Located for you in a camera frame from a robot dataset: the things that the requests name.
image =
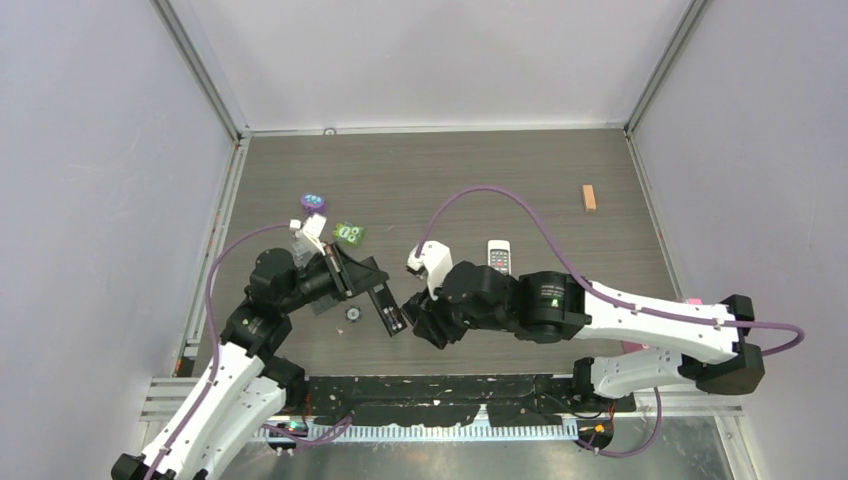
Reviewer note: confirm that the grey building brick piece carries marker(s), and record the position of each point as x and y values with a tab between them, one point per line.
302	253

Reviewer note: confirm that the purple monster toy block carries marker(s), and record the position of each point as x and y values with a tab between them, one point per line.
313	203

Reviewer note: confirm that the grey building baseplate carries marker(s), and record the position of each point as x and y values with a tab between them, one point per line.
325	304

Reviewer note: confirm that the pink toy toaster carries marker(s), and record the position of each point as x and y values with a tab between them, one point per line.
630	347

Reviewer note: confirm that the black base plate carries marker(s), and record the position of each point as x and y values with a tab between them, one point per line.
452	400

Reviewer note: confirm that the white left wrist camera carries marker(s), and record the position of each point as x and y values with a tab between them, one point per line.
309	231

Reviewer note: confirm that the black remote control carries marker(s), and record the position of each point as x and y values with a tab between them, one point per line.
387	309

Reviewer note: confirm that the green monster toy block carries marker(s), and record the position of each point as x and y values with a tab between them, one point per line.
349	233

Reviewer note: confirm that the orange wooden block far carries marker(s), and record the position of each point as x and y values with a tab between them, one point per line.
589	198

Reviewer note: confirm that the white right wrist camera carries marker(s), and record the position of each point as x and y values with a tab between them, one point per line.
432	264

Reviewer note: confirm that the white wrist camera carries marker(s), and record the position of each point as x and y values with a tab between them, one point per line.
309	231
432	264

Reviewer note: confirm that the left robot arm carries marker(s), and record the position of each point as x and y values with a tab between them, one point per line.
246	382

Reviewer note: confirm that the white remote control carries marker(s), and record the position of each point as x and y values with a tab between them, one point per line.
499	256

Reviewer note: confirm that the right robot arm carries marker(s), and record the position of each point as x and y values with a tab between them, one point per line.
678	343

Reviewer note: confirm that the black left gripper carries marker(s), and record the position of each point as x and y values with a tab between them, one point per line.
351	276

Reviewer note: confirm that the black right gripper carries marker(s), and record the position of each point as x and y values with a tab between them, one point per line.
431	322

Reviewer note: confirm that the blue poker chip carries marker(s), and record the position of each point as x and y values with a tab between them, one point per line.
353	314

